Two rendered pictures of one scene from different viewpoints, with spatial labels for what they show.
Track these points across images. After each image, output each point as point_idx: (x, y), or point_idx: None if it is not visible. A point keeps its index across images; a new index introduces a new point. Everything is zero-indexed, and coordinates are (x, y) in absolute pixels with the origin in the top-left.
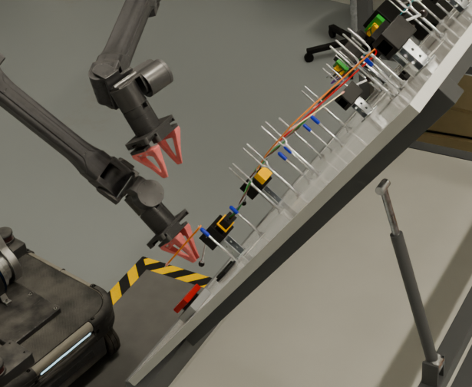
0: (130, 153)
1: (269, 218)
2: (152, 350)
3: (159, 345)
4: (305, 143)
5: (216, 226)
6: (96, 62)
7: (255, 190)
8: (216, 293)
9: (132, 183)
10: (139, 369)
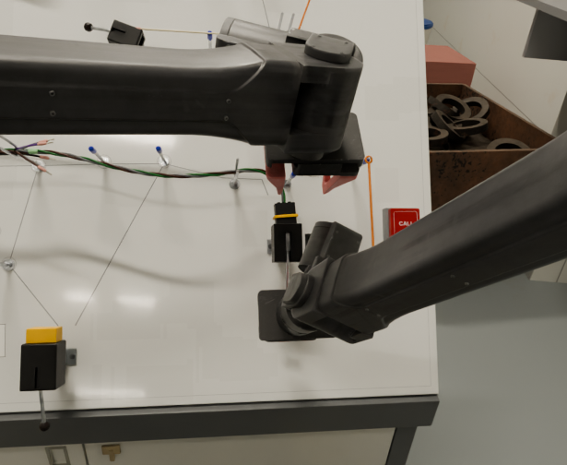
0: (359, 170)
1: (147, 304)
2: (381, 401)
3: (386, 368)
4: None
5: (296, 220)
6: (301, 62)
7: (64, 361)
8: (428, 137)
9: (348, 242)
10: (436, 354)
